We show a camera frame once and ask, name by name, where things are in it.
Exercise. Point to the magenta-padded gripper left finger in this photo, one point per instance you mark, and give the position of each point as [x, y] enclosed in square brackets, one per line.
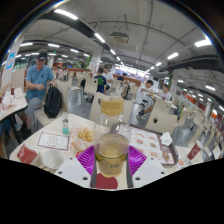
[85, 160]

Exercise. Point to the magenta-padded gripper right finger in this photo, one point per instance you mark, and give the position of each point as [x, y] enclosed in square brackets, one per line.
[138, 160]

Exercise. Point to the clear bottle with yellow drink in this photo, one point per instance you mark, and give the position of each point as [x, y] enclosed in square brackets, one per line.
[111, 150]

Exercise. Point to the brown food tray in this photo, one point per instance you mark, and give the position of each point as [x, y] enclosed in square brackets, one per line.
[151, 146]

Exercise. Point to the clear bag of fried food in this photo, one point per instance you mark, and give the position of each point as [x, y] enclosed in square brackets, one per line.
[83, 136]

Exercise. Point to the white mug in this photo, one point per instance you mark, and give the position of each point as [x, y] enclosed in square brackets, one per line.
[53, 158]

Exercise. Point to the crumpled white tissue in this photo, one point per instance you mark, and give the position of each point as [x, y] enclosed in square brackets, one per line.
[166, 138]

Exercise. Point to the white card with red border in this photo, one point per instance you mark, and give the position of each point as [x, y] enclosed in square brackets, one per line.
[53, 141]

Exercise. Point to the small clear sanitizer bottle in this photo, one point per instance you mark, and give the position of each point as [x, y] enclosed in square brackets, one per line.
[65, 126]

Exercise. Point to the beige chairs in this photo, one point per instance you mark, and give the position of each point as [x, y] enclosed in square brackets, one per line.
[160, 120]

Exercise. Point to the red paper cup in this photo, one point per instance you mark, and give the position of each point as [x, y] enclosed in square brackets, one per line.
[194, 150]

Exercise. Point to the red pouch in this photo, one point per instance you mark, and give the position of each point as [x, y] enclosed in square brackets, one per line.
[26, 154]

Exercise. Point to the black backpack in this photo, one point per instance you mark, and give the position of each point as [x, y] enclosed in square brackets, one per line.
[52, 102]

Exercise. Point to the person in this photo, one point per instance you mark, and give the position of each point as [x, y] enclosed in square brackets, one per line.
[100, 82]
[146, 93]
[165, 94]
[108, 76]
[4, 126]
[121, 78]
[38, 80]

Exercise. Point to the beige neighbouring table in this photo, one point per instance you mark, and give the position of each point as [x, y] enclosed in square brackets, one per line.
[16, 107]

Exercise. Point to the ceiling air conditioner unit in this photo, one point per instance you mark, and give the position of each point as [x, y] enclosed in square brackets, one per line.
[119, 38]

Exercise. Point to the ceiling strip lights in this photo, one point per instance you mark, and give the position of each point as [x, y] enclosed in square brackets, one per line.
[99, 37]

